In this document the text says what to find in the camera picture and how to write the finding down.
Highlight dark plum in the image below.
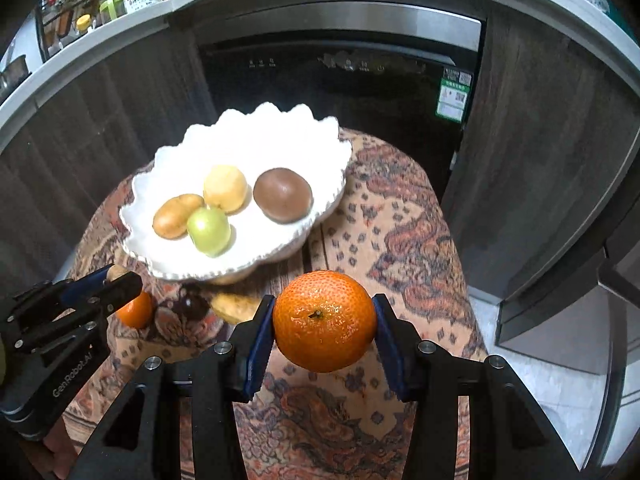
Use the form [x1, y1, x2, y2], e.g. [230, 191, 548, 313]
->
[176, 288, 210, 322]

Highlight yellow banana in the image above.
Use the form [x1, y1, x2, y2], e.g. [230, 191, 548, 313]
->
[209, 292, 262, 325]

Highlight orange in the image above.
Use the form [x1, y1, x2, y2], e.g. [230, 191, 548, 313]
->
[272, 270, 378, 373]

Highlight green apple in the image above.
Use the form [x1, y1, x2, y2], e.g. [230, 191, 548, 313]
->
[186, 207, 232, 257]

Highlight yellow round pear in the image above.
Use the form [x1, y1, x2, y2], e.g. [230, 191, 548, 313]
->
[203, 165, 247, 214]

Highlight brown kiwi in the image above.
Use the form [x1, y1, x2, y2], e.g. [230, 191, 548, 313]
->
[253, 168, 314, 223]

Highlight patterned paisley tablecloth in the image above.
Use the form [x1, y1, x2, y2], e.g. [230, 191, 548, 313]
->
[64, 130, 487, 479]

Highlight white scalloped fruit bowl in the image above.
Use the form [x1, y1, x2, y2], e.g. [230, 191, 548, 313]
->
[119, 102, 352, 283]

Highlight yellow capped bottle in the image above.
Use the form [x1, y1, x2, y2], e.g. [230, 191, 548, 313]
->
[76, 14, 93, 37]

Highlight green capped bottle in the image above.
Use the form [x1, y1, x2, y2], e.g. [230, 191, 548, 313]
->
[99, 0, 126, 24]

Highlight green energy label sticker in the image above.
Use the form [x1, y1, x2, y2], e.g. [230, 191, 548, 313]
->
[436, 67, 473, 124]

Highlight black built-in dishwasher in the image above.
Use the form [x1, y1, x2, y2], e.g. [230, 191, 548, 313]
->
[196, 1, 484, 196]

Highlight black wire spice rack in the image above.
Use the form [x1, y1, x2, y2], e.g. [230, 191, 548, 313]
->
[36, 0, 105, 61]

